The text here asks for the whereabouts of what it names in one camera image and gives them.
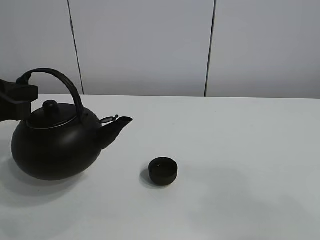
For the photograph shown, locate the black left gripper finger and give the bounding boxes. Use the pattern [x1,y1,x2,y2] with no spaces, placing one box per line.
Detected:
[0,79,38,103]
[0,93,32,122]

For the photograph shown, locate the black round kettle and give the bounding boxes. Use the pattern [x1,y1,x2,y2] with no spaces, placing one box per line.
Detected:
[11,68,133,181]

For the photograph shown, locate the small black teacup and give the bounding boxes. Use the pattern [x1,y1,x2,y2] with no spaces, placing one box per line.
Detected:
[148,157,178,186]

